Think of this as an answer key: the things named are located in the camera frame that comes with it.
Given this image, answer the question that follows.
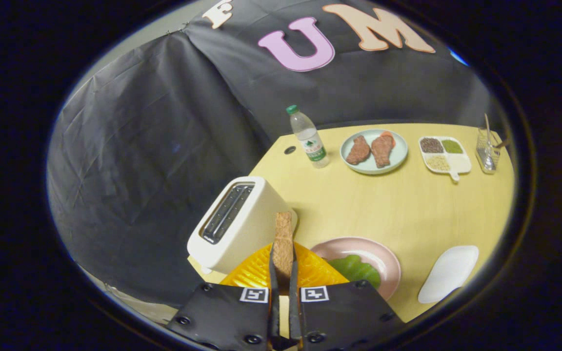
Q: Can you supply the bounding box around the green lettuce leaf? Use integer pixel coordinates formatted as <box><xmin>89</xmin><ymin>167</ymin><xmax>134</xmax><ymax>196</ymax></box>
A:
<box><xmin>329</xmin><ymin>254</ymin><xmax>382</xmax><ymax>289</ymax></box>

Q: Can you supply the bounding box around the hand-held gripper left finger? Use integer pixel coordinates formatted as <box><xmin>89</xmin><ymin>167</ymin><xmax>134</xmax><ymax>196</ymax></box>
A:
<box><xmin>166</xmin><ymin>242</ymin><xmax>281</xmax><ymax>351</ymax></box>

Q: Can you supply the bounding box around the large brown steak piece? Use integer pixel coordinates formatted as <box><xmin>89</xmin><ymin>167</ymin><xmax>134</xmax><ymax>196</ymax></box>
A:
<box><xmin>371</xmin><ymin>134</ymin><xmax>395</xmax><ymax>168</ymax></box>

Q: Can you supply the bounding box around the pink plate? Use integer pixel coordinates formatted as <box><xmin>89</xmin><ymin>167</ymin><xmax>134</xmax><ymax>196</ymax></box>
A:
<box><xmin>310</xmin><ymin>237</ymin><xmax>402</xmax><ymax>301</ymax></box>

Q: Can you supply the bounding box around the brown-crust bread slice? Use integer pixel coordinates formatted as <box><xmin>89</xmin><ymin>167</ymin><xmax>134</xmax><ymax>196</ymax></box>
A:
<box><xmin>272</xmin><ymin>211</ymin><xmax>295</xmax><ymax>281</ymax></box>

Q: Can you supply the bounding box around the light blue plate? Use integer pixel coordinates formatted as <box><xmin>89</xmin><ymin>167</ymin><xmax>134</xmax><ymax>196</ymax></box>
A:
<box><xmin>340</xmin><ymin>129</ymin><xmax>408</xmax><ymax>175</ymax></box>

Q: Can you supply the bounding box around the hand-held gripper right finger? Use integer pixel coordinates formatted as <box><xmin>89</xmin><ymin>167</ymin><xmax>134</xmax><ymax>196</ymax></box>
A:
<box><xmin>288</xmin><ymin>242</ymin><xmax>406</xmax><ymax>351</ymax></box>

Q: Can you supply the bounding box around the clear glass cup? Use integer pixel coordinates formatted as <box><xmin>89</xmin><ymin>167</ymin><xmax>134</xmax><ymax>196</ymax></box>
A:
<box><xmin>475</xmin><ymin>128</ymin><xmax>501</xmax><ymax>175</ymax></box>

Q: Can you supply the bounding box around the white oval plate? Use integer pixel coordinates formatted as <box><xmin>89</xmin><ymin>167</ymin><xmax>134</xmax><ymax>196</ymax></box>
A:
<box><xmin>418</xmin><ymin>245</ymin><xmax>480</xmax><ymax>304</ymax></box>

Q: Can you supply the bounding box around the white toaster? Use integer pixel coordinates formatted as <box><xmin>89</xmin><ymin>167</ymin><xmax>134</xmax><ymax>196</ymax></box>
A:
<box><xmin>186</xmin><ymin>176</ymin><xmax>299</xmax><ymax>275</ymax></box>

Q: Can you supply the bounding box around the small brown steak piece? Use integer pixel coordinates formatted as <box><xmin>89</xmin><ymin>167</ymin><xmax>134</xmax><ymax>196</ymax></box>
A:
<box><xmin>345</xmin><ymin>136</ymin><xmax>370</xmax><ymax>166</ymax></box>

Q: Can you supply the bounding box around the clear plastic water bottle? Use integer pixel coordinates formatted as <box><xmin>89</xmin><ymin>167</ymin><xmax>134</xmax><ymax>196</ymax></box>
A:
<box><xmin>286</xmin><ymin>105</ymin><xmax>331</xmax><ymax>169</ymax></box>

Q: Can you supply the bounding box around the black backdrop cloth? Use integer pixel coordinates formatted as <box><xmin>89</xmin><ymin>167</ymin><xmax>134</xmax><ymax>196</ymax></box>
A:
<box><xmin>47</xmin><ymin>0</ymin><xmax>499</xmax><ymax>308</ymax></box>

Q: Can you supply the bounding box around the white divided seasoning dish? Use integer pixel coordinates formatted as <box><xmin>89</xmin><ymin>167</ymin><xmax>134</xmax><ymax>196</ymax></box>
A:
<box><xmin>418</xmin><ymin>136</ymin><xmax>472</xmax><ymax>182</ymax></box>

